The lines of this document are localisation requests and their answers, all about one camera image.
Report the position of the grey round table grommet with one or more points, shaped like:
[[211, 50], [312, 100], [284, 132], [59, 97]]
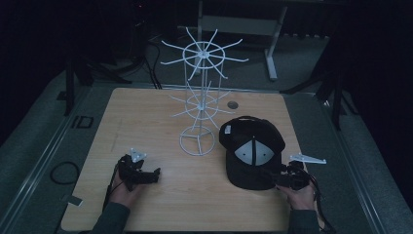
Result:
[[232, 104]]

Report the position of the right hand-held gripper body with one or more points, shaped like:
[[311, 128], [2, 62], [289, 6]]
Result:
[[297, 177]]

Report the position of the black tripod stand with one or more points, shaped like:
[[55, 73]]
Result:
[[336, 94], [69, 87]]

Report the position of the black and grey baseball cap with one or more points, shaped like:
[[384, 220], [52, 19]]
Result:
[[251, 152]]

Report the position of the person's right hand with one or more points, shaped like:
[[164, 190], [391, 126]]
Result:
[[300, 197]]

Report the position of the grey tape strip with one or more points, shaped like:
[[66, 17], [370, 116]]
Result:
[[74, 200]]

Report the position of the white metal desk frame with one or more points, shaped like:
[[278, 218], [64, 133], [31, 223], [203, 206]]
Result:
[[240, 26]]

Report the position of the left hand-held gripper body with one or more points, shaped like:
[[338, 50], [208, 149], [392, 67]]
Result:
[[130, 170]]

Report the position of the person's left hand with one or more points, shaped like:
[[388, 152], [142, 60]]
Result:
[[122, 194]]

